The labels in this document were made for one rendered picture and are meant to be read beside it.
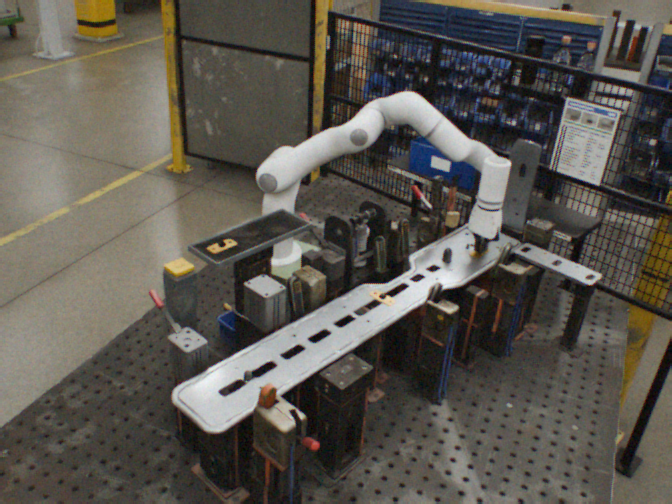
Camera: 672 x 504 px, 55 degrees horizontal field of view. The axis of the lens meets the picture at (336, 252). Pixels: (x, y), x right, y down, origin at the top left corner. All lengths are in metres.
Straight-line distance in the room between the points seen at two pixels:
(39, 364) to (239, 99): 2.35
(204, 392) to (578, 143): 1.68
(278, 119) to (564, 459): 3.29
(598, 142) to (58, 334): 2.68
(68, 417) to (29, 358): 1.43
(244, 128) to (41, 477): 3.37
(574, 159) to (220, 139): 3.02
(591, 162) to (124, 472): 1.91
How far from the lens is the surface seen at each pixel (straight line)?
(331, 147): 2.18
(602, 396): 2.29
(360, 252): 2.12
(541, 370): 2.31
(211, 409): 1.58
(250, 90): 4.70
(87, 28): 9.73
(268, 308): 1.76
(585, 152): 2.61
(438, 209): 2.32
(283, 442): 1.46
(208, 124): 5.00
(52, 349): 3.49
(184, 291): 1.80
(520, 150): 2.40
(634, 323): 2.81
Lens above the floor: 2.09
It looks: 30 degrees down
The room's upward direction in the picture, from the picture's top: 4 degrees clockwise
